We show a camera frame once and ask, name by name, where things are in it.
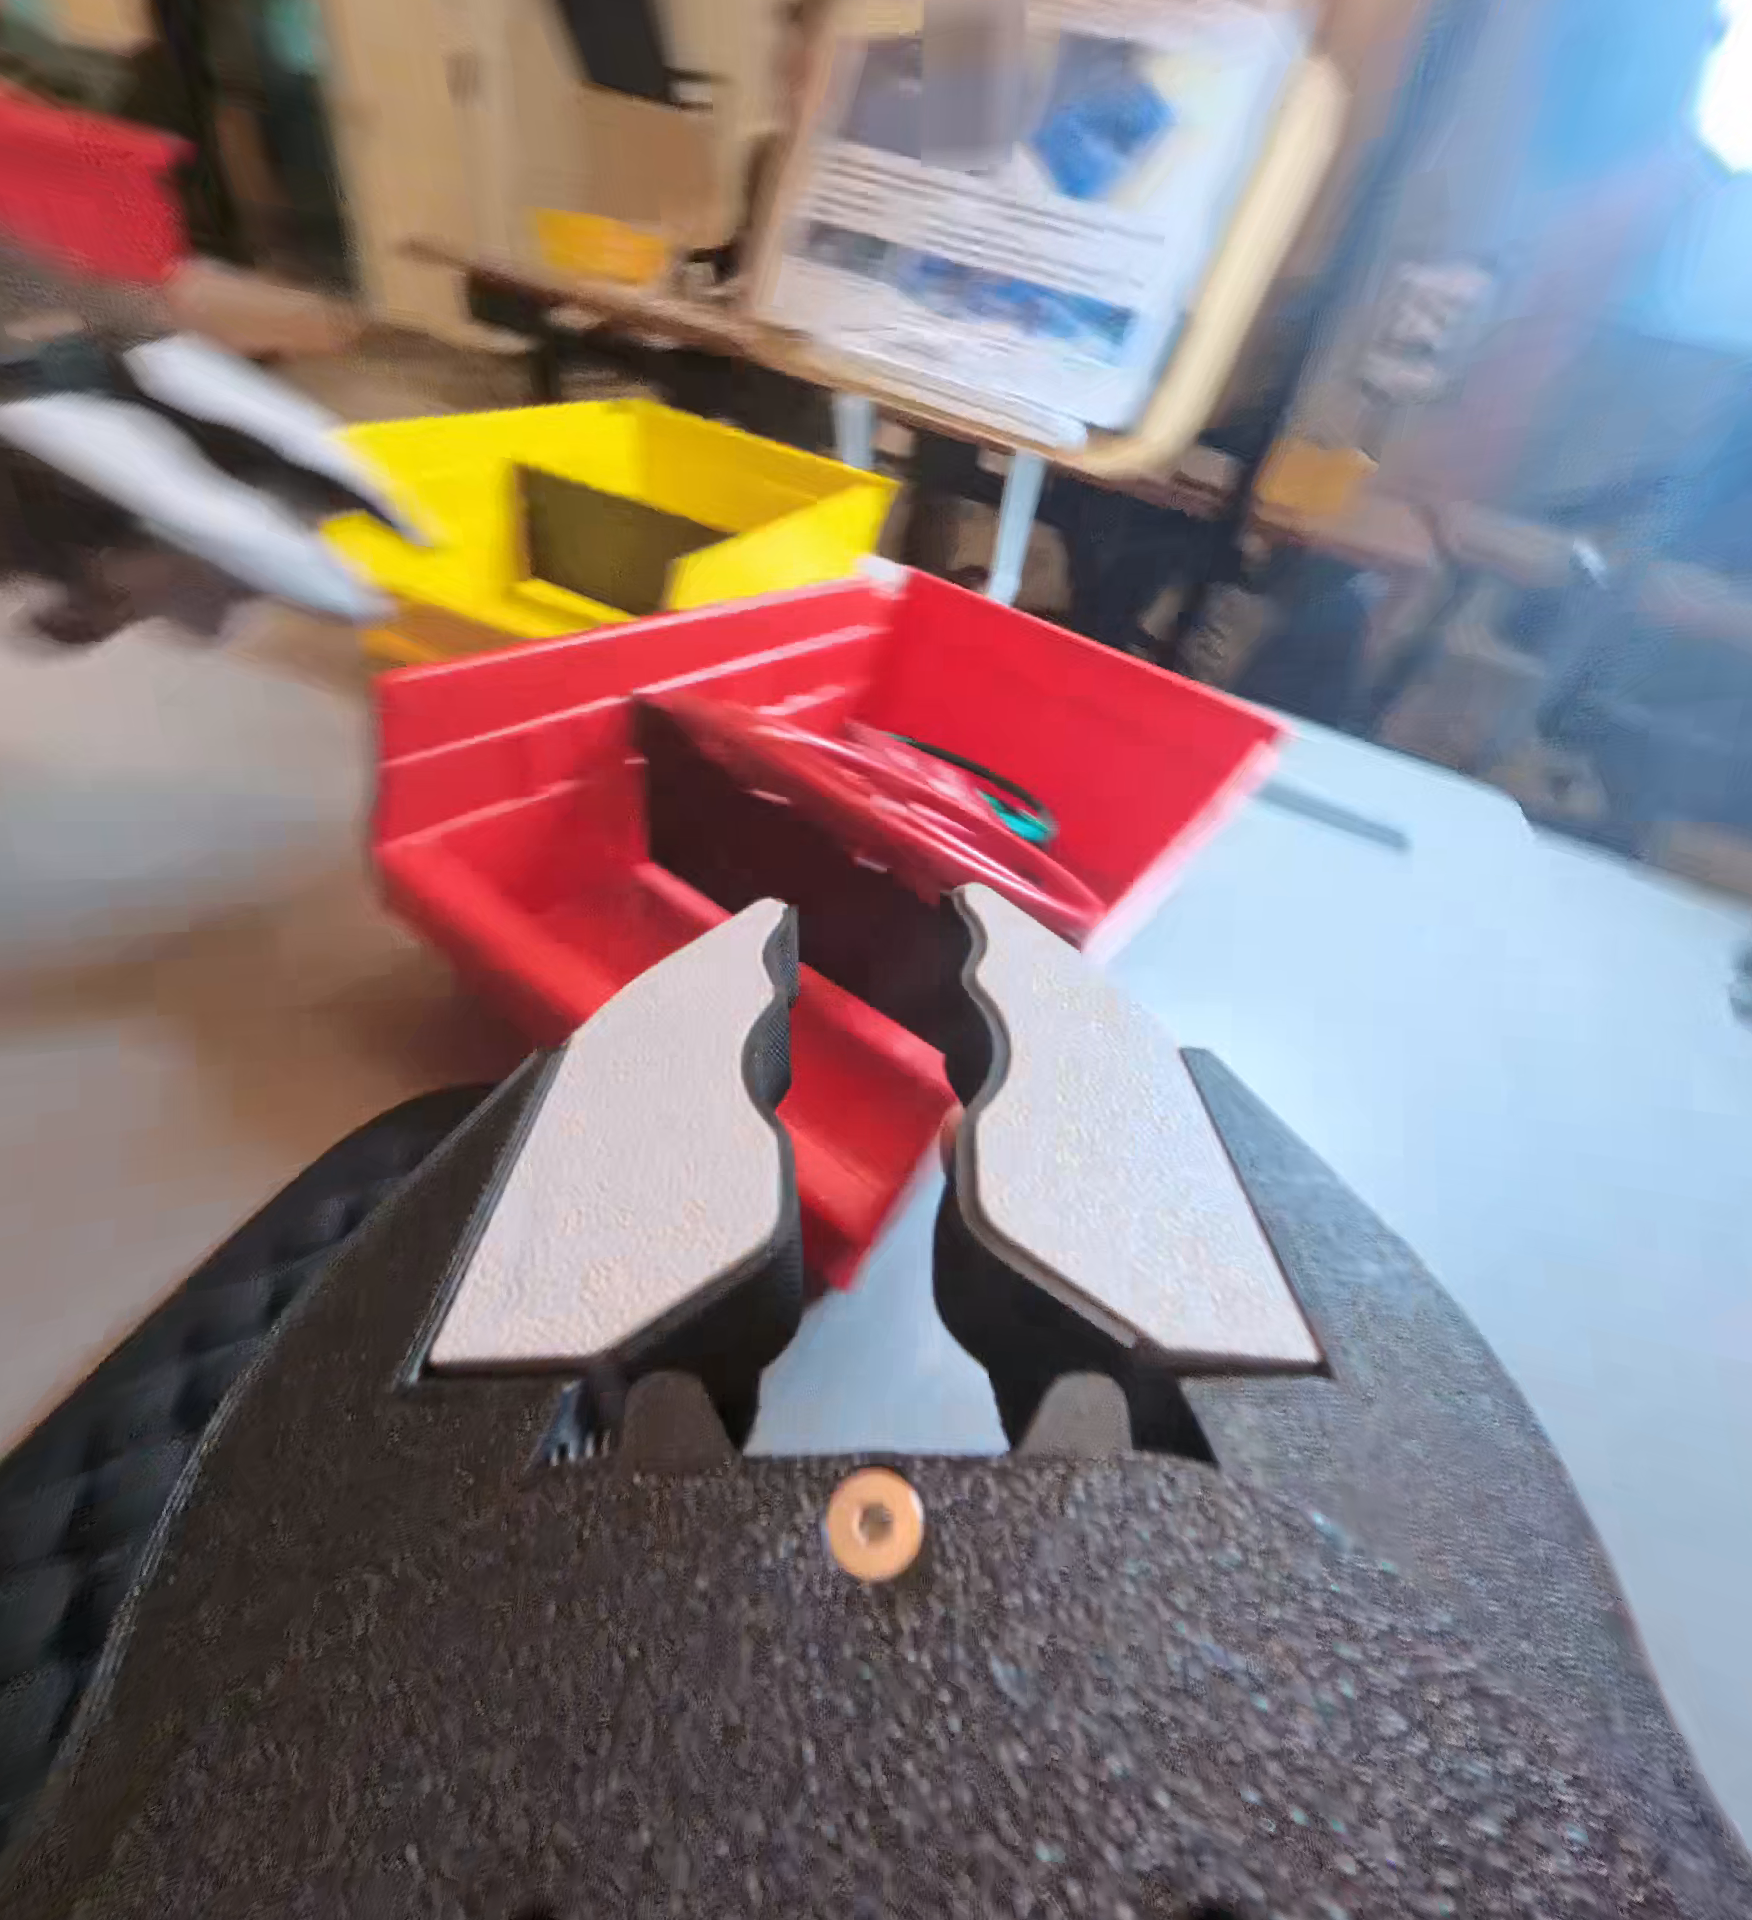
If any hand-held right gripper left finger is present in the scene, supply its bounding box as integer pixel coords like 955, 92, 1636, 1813
426, 901, 806, 1442

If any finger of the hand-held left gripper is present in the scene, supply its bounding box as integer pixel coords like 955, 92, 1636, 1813
127, 332, 431, 544
0, 395, 396, 625

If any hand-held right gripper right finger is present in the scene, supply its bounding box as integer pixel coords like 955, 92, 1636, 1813
936, 885, 1329, 1378

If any yellow plastic bin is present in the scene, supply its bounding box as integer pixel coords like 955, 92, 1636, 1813
321, 399, 903, 663

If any green ethernet cable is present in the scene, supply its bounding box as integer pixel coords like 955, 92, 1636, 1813
877, 727, 1061, 844

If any red plastic bin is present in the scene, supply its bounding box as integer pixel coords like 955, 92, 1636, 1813
371, 567, 1290, 1296

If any red ethernet adapter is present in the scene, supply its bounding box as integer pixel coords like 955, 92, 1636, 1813
672, 704, 1102, 940

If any red ribbed tote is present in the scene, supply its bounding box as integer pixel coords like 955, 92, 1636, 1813
0, 72, 194, 288

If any black bin divider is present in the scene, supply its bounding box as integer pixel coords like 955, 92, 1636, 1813
632, 692, 999, 1052
516, 467, 735, 616

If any small yellow parts bin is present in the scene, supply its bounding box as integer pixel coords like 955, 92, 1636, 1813
533, 210, 670, 290

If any wooden table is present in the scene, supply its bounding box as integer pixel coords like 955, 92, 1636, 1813
403, 239, 1432, 633

